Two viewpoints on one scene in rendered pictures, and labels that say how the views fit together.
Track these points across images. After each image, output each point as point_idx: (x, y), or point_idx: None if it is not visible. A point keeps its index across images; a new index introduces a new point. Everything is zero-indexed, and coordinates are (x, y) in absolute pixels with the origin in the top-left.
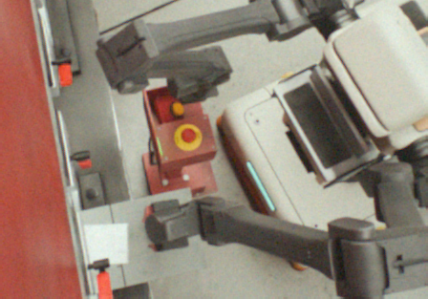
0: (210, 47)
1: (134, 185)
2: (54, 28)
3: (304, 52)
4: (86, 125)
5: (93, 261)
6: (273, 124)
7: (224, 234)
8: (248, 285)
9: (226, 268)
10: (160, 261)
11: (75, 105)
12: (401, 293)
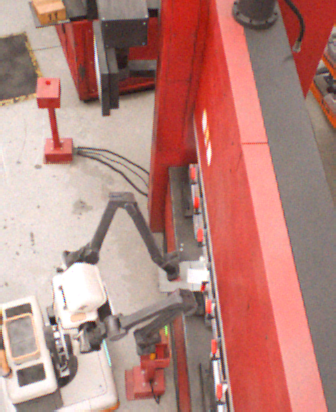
0: (142, 338)
1: (170, 381)
2: (211, 386)
3: None
4: (199, 338)
5: (203, 246)
6: (92, 382)
7: (158, 244)
8: None
9: (128, 330)
10: None
11: (203, 348)
12: (43, 304)
